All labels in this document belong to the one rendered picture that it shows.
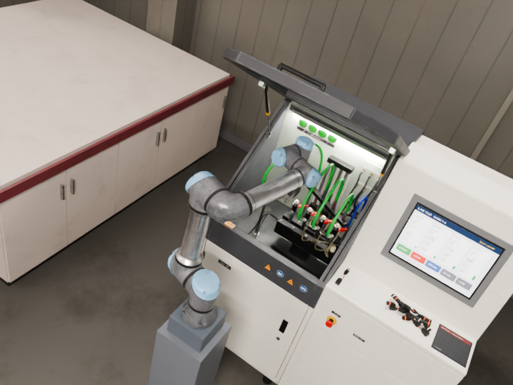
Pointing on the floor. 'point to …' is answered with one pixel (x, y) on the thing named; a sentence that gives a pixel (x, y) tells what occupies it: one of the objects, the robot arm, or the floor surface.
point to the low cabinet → (90, 123)
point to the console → (404, 283)
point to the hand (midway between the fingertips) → (286, 200)
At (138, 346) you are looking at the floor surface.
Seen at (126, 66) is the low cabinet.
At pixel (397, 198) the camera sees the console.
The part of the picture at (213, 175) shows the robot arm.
